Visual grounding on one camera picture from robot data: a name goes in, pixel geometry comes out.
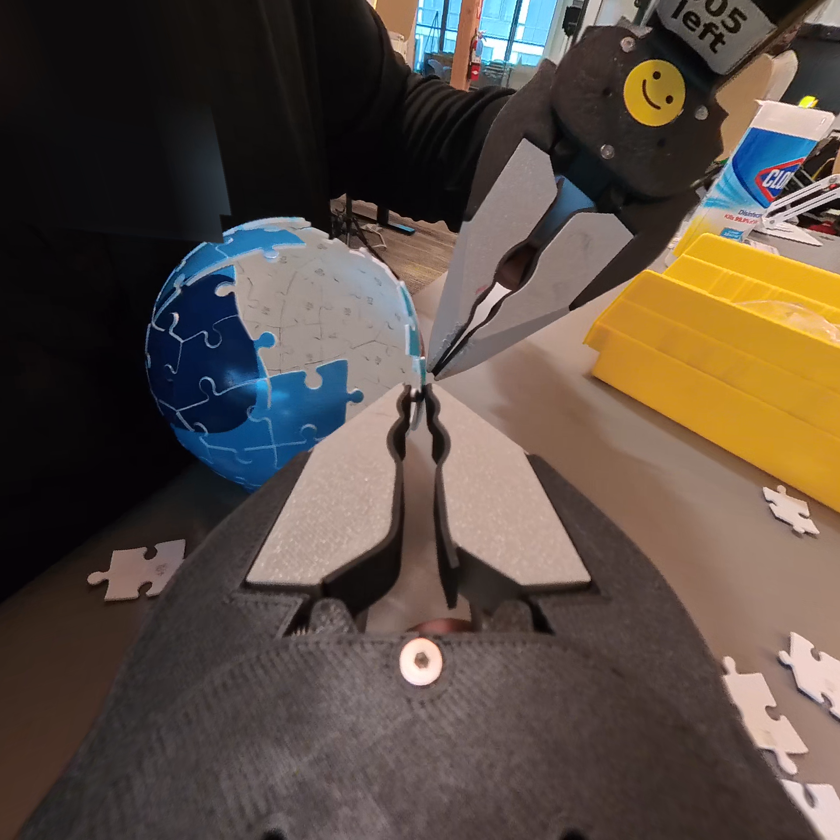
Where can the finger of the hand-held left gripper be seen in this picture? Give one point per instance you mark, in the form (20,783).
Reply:
(564,275)
(499,216)

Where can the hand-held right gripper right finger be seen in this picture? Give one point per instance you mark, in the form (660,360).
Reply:
(505,518)

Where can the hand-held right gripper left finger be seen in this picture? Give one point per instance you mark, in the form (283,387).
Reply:
(328,518)

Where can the blue monster puzzle ball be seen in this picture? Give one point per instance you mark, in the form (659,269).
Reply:
(315,308)

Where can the small white robot arm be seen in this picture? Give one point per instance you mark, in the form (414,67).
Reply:
(797,203)

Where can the person's left forearm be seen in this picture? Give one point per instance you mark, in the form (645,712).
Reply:
(446,144)

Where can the large window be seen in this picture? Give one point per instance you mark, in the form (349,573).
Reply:
(518,26)

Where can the red fire extinguisher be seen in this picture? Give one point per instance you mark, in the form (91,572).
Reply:
(478,59)

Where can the black tripod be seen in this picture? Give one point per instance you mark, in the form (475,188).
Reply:
(351,226)

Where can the yellow plastic bin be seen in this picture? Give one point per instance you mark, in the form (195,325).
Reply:
(689,394)

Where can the disinfecting wipes canister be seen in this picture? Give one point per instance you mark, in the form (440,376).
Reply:
(761,164)

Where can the person's black top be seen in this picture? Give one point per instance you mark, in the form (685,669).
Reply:
(295,131)

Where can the clear plastic bag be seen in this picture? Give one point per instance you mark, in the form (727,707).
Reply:
(787,321)

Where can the wooden post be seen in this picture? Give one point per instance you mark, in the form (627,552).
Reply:
(466,39)

